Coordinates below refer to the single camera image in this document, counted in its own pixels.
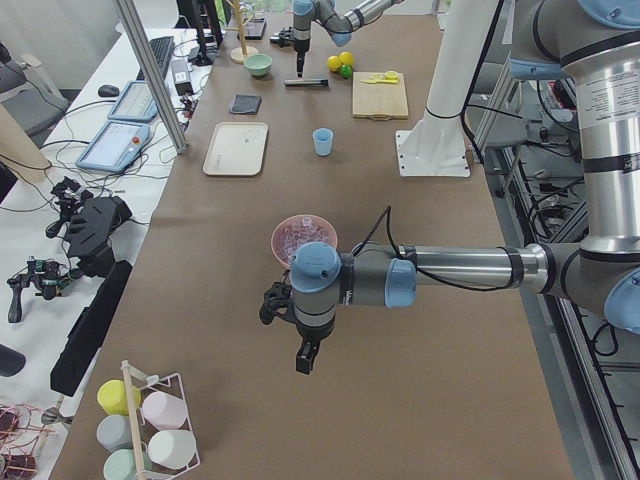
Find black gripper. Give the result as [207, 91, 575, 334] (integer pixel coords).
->
[295, 319, 335, 374]
[293, 37, 310, 78]

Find steel muddler with black tip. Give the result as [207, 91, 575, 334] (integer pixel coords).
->
[283, 78, 329, 88]

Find light blue plastic cup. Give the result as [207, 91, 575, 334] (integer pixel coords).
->
[312, 128, 334, 157]

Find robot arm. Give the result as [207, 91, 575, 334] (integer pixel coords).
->
[283, 1, 639, 374]
[292, 0, 400, 78]

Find wooden cup tree stand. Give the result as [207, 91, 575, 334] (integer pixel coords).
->
[227, 0, 259, 64]

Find pink bowl of ice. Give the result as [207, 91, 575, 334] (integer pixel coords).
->
[270, 214, 338, 269]

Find pink plastic cup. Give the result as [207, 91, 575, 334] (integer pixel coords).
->
[141, 391, 188, 430]

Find white plastic cup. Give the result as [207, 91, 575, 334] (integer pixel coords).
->
[147, 430, 197, 470]

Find yellow plastic cup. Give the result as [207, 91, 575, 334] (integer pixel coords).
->
[97, 379, 129, 416]

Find grey plastic cup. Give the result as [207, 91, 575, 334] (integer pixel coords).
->
[96, 414, 133, 453]

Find mint plastic cup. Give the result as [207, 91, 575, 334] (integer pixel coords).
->
[103, 449, 137, 480]

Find yellow lemon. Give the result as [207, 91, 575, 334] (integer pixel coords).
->
[339, 51, 355, 66]
[326, 56, 342, 72]

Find mint green bowl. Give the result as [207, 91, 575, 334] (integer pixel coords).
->
[244, 53, 273, 78]

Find green lime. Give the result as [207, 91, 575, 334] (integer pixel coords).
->
[338, 64, 353, 80]

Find grey folded cloth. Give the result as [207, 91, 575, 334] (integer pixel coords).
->
[229, 94, 262, 115]

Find bamboo cutting board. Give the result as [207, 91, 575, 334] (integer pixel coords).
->
[352, 71, 409, 120]

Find yellow plastic knife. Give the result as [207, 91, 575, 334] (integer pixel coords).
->
[360, 74, 399, 84]

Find cream rabbit tray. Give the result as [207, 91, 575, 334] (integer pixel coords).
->
[203, 121, 268, 177]

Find black keyboard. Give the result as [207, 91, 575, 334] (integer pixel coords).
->
[149, 36, 174, 79]

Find blue teach pendant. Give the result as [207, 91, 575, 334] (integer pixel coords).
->
[75, 121, 150, 173]
[107, 80, 158, 123]

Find black computer mouse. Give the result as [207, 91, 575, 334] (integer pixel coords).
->
[97, 84, 120, 98]

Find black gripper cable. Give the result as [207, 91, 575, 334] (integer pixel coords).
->
[349, 204, 516, 291]

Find white wire cup rack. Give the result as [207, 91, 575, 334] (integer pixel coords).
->
[121, 362, 201, 479]

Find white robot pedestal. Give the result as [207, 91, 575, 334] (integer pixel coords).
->
[396, 0, 501, 178]

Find aluminium frame post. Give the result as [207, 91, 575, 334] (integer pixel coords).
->
[115, 0, 188, 154]

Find wooden rack handle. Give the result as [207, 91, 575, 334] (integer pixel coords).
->
[121, 360, 151, 480]

